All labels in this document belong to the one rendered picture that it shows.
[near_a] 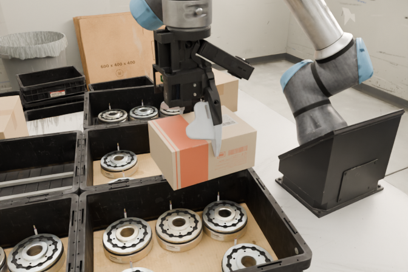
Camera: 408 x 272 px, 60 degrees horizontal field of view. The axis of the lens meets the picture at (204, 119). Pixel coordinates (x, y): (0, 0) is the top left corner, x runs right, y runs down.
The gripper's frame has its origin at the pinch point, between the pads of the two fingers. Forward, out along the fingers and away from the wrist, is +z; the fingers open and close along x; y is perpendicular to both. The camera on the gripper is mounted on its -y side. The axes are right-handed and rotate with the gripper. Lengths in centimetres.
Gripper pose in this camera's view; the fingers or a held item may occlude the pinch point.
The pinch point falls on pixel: (201, 136)
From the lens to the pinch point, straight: 64.0
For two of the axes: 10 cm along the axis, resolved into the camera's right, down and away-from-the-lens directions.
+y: -9.0, 2.0, -3.9
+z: 0.1, 8.9, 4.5
